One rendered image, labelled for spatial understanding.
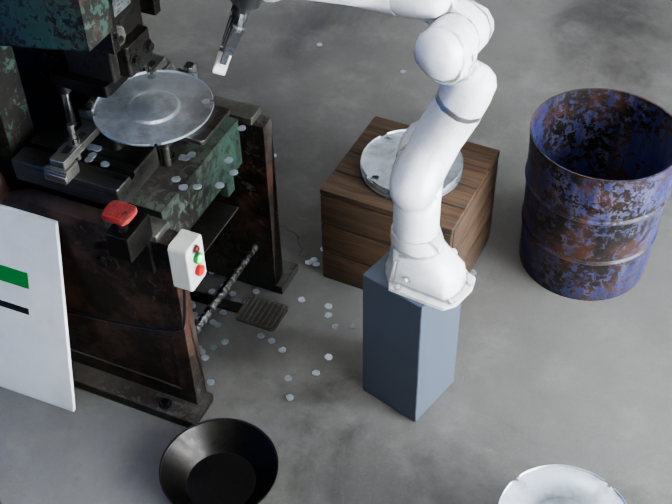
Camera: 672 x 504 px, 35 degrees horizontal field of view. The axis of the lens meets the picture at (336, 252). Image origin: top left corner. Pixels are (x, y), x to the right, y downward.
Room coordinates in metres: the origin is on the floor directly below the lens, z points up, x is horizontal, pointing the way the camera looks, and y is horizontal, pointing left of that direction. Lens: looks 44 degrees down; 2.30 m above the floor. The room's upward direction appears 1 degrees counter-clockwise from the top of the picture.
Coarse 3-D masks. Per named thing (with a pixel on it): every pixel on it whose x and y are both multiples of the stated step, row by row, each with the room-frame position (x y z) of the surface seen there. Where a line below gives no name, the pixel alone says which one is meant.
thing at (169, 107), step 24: (144, 72) 2.22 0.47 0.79; (168, 72) 2.22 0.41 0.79; (120, 96) 2.13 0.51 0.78; (144, 96) 2.12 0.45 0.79; (168, 96) 2.11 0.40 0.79; (192, 96) 2.12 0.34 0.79; (96, 120) 2.04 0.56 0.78; (120, 120) 2.03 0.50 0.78; (144, 120) 2.02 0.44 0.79; (168, 120) 2.03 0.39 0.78; (192, 120) 2.02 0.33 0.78; (144, 144) 1.93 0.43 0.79
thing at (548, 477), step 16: (528, 480) 1.32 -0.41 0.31; (544, 480) 1.32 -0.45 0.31; (560, 480) 1.32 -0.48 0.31; (576, 480) 1.32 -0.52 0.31; (592, 480) 1.32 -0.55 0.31; (512, 496) 1.28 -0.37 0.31; (528, 496) 1.28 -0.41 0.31; (544, 496) 1.28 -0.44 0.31; (560, 496) 1.28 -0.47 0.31; (576, 496) 1.28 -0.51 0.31; (592, 496) 1.28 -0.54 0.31; (608, 496) 1.28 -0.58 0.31
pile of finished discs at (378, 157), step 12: (396, 132) 2.48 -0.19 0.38; (372, 144) 2.43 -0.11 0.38; (384, 144) 2.43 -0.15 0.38; (396, 144) 2.43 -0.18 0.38; (372, 156) 2.37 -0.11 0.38; (384, 156) 2.37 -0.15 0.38; (456, 156) 2.36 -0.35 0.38; (372, 168) 2.32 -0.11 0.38; (384, 168) 2.32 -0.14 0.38; (456, 168) 2.31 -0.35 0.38; (372, 180) 2.27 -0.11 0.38; (384, 180) 2.27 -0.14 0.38; (444, 180) 2.26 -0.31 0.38; (456, 180) 2.27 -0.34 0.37; (384, 192) 2.23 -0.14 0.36; (444, 192) 2.23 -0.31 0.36
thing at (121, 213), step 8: (112, 200) 1.77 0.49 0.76; (104, 208) 1.75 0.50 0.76; (112, 208) 1.74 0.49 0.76; (120, 208) 1.74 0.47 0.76; (128, 208) 1.74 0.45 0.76; (136, 208) 1.74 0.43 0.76; (104, 216) 1.72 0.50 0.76; (112, 216) 1.72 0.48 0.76; (120, 216) 1.72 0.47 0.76; (128, 216) 1.72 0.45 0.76; (120, 224) 1.70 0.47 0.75
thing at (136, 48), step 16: (128, 0) 2.12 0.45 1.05; (128, 16) 2.12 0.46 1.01; (128, 32) 2.11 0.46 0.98; (144, 32) 2.11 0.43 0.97; (128, 48) 2.05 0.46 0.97; (144, 48) 2.10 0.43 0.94; (80, 64) 2.07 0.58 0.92; (96, 64) 2.05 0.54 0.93; (112, 64) 2.04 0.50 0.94; (128, 64) 2.04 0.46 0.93; (144, 64) 2.09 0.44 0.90; (112, 80) 2.03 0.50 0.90
